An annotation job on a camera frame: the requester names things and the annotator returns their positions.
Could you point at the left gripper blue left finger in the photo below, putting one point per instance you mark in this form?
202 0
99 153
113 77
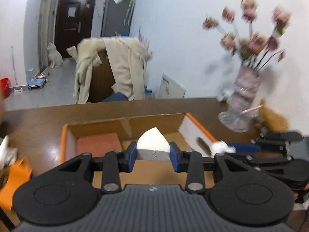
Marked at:
116 162

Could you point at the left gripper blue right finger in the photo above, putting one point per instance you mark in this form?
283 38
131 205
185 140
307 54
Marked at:
191 163

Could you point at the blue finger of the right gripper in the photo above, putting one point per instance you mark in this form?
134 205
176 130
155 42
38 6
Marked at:
280 138
244 148

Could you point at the white soft scrunchie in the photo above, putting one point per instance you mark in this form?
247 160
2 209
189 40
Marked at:
220 147

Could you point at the orange paper cupcake liners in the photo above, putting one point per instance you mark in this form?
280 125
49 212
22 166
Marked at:
273 120

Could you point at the red cardboard fruit box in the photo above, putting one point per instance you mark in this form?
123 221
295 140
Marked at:
116 134

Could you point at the pink textured vase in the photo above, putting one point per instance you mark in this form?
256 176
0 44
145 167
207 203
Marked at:
236 117

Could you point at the wooden chair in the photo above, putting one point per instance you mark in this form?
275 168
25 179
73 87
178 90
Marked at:
102 80

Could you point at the orange pouch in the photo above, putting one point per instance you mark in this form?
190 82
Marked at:
19 173

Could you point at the beige coat on chair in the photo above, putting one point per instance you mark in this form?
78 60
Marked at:
127 57

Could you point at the crumpled white tissue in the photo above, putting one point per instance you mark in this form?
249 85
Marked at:
8 156

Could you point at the blue pet feeder tray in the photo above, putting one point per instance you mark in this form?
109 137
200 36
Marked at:
36 82

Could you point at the white dog figure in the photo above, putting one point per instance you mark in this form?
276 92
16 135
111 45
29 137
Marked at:
54 57

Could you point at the red bucket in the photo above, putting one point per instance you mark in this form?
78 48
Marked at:
5 87

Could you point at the dark front door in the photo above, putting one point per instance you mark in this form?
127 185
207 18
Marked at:
73 23

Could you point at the grey refrigerator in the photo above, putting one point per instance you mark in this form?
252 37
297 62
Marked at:
117 18

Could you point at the white board against wall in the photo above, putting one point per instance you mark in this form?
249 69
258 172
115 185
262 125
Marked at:
170 89

